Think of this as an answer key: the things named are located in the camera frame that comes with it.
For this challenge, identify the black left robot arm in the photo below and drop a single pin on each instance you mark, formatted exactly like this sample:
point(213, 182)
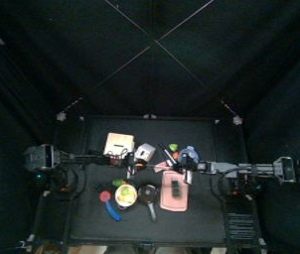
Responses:
point(68, 158)

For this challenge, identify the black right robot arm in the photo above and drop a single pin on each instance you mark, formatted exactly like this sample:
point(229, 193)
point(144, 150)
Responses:
point(254, 168)

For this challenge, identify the light blue plastic container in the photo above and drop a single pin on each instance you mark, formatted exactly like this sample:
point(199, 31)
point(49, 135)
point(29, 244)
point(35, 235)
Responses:
point(189, 152)

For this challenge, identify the small orange toy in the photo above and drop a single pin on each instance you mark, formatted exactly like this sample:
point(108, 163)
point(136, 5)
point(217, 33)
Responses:
point(175, 155)

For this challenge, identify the cream wooden box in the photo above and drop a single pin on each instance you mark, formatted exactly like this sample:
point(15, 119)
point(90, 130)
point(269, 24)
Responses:
point(118, 144)

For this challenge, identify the small green toy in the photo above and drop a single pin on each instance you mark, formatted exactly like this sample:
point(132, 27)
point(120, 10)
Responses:
point(173, 147)

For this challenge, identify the green yellow toy vegetable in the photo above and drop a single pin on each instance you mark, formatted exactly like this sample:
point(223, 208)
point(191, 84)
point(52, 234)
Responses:
point(118, 182)

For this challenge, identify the black pan lid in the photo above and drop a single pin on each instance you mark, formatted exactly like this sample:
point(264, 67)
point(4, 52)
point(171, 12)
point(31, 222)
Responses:
point(147, 193)

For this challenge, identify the cream toy pot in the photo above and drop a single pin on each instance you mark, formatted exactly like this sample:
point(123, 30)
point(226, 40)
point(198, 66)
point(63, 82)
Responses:
point(126, 195)

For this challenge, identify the pink plastic tray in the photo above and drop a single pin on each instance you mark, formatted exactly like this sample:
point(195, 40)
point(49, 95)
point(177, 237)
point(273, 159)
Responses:
point(174, 203)

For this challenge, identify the red and blue toy spoon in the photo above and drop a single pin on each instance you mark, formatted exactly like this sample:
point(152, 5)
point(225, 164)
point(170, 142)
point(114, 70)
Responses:
point(110, 208)

